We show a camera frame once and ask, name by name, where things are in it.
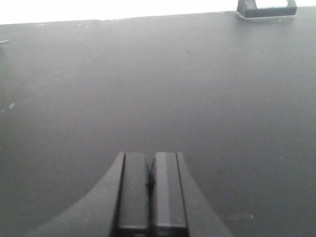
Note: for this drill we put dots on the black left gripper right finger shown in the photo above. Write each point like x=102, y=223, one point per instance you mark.
x=178, y=207

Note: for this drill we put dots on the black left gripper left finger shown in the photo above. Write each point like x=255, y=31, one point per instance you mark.
x=117, y=206

